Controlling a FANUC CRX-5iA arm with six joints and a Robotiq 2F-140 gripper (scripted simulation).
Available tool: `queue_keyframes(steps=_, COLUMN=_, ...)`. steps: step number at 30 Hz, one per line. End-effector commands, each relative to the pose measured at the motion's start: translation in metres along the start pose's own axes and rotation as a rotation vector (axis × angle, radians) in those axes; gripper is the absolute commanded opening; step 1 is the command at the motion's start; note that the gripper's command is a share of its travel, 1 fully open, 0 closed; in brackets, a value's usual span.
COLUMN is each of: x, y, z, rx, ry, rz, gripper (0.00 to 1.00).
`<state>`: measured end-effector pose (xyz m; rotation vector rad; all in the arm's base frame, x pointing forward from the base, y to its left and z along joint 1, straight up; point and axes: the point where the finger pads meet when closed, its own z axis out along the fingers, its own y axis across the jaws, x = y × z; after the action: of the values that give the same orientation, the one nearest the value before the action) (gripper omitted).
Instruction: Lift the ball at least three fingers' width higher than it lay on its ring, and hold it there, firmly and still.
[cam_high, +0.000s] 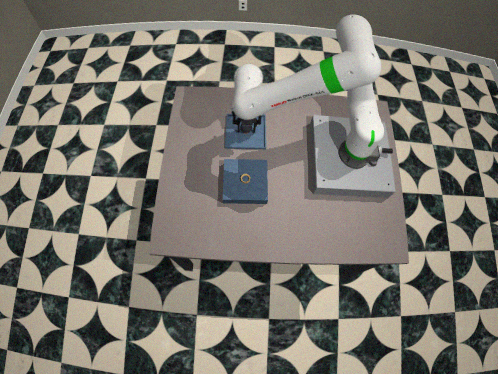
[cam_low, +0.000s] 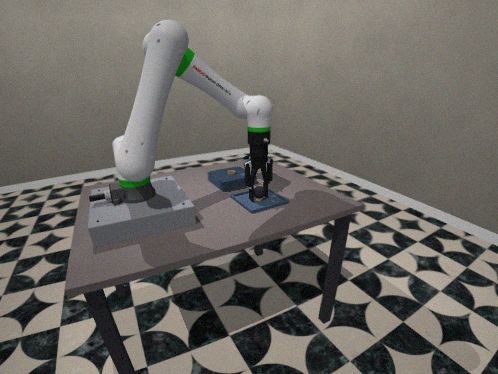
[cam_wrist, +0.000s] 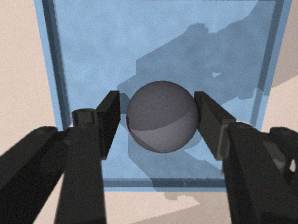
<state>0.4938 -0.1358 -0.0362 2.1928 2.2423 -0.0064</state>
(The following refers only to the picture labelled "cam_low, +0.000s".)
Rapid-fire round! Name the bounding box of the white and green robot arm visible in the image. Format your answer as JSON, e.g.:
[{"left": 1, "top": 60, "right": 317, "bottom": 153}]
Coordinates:
[{"left": 89, "top": 20, "right": 273, "bottom": 205}]

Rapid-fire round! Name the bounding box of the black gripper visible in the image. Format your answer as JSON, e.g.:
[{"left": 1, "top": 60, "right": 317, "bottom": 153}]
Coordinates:
[{"left": 244, "top": 145, "right": 273, "bottom": 201}]

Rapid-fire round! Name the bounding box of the blue square platform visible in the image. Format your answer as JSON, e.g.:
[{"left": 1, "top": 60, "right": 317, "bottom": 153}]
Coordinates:
[{"left": 208, "top": 166, "right": 247, "bottom": 192}]

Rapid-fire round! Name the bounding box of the grey ball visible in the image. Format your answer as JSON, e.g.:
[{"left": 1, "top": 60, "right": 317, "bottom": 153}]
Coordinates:
[{"left": 254, "top": 186, "right": 265, "bottom": 198}]

